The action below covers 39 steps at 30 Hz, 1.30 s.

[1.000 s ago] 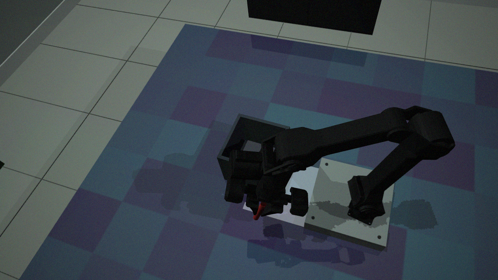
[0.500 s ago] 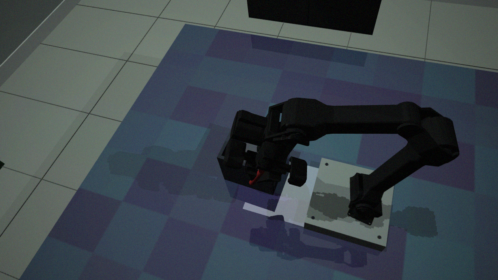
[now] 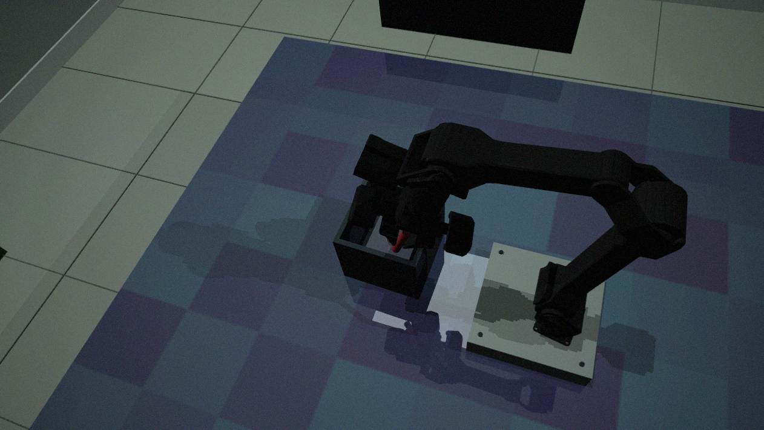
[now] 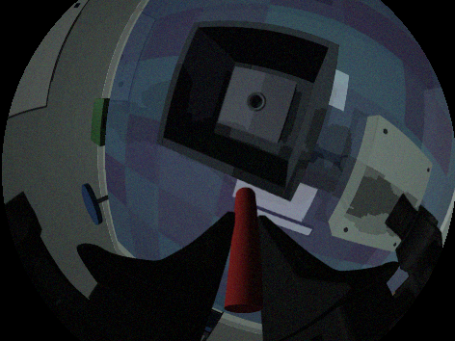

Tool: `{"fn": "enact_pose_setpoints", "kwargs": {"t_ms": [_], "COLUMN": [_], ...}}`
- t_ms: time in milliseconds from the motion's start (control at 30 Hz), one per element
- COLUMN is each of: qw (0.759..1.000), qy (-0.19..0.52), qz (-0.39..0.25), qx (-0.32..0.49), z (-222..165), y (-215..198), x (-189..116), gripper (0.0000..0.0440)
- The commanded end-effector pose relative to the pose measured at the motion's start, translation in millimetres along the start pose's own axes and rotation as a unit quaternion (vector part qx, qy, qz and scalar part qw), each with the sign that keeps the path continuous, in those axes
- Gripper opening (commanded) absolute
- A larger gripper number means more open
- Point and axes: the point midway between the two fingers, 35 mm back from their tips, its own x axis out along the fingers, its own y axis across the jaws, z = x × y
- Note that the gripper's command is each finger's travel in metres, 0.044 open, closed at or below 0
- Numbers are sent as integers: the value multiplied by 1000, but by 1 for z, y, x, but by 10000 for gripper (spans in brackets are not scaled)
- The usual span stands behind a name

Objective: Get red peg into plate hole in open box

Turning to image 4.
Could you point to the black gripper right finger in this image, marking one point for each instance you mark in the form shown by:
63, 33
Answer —
299, 289

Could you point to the red peg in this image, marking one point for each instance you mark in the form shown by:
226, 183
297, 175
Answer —
244, 282

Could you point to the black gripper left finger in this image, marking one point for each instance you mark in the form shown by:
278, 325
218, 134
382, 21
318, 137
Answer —
182, 285

